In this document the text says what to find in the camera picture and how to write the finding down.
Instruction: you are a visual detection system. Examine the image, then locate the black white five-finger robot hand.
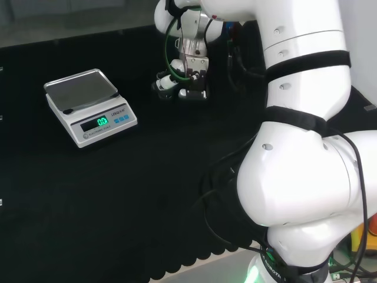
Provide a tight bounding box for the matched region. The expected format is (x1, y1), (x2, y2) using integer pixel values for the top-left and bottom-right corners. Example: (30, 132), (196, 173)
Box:
(151, 57), (210, 101)

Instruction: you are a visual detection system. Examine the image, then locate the white electronic balance steel pan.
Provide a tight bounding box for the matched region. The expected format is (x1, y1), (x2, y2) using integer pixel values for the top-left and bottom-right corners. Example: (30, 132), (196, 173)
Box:
(43, 68), (138, 149)

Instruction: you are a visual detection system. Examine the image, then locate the black bench cloth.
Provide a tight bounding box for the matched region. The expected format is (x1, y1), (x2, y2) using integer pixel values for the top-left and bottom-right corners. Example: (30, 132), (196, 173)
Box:
(0, 20), (377, 283)

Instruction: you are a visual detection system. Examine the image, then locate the yellow stop button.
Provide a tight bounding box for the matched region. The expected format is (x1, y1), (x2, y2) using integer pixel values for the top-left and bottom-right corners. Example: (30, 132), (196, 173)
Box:
(350, 215), (377, 251)

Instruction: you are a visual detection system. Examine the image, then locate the green cable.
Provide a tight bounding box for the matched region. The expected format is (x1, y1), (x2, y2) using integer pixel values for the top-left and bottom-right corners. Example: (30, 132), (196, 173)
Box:
(164, 15), (192, 84)

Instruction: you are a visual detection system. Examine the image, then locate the black cable bundle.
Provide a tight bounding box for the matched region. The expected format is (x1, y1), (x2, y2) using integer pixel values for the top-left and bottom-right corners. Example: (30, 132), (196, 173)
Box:
(191, 133), (269, 253)

